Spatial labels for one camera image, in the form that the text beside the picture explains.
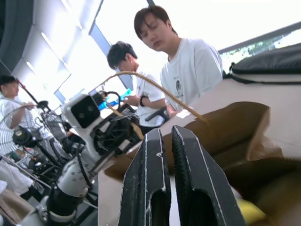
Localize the person with black wristwatch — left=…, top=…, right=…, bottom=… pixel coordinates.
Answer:
left=107, top=40, right=170, bottom=135

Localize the black handheld tool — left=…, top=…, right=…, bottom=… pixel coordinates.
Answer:
left=144, top=107, right=170, bottom=122

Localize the yellow plush toy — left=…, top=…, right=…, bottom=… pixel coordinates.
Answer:
left=235, top=197, right=267, bottom=225

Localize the wire cage fan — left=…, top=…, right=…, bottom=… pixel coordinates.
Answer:
left=0, top=103, right=49, bottom=157

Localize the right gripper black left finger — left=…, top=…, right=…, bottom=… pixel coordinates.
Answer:
left=118, top=128, right=173, bottom=226

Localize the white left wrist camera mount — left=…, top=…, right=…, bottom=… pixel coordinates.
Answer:
left=63, top=93, right=105, bottom=165

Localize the brown paper bag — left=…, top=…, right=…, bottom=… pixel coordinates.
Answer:
left=103, top=70, right=301, bottom=226

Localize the black padded bag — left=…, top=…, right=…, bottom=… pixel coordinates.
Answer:
left=228, top=43, right=301, bottom=85

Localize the person in white t-shirt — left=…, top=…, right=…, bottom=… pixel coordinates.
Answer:
left=133, top=5, right=224, bottom=118

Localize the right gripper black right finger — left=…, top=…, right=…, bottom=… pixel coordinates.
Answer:
left=171, top=125, right=246, bottom=226

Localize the blue plastic tool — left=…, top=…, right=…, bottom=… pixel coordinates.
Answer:
left=97, top=88, right=131, bottom=111

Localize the person in striped shirt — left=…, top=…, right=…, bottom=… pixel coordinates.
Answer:
left=0, top=74, right=56, bottom=144

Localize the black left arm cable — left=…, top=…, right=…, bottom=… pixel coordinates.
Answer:
left=76, top=148, right=96, bottom=190

